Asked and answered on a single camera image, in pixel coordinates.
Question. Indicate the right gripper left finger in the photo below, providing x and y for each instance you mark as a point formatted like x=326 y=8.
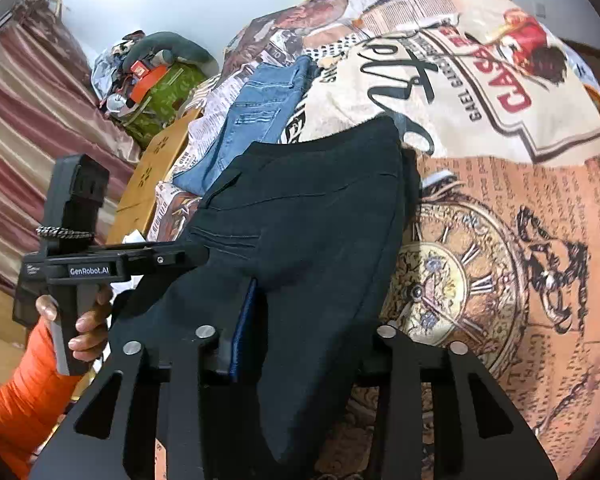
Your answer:
x=174 y=376

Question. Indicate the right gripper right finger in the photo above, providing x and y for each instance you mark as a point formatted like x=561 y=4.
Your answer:
x=478 y=432

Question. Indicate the black pants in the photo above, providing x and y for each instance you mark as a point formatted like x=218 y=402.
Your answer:
x=303 y=239

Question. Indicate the orange sleeve forearm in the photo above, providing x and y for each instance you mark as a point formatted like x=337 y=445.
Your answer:
x=31 y=402

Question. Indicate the person left hand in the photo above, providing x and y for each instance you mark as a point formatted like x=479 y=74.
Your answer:
x=92 y=337

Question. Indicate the wooden lap desk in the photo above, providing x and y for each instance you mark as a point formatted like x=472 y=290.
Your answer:
x=137 y=205

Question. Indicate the printed newspaper pattern blanket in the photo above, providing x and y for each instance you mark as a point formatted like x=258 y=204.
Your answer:
x=504 y=253

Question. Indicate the striped pink curtain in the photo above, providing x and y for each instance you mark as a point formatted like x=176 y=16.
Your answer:
x=48 y=110

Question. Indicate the green patterned storage bag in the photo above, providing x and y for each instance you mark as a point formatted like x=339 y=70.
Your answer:
x=162 y=102

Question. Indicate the orange box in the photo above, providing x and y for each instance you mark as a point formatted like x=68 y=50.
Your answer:
x=144 y=79

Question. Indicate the blue denim jeans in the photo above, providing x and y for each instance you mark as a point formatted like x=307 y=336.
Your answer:
x=260 y=113

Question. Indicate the grey plush toy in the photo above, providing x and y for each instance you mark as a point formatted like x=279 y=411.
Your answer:
x=181 y=48

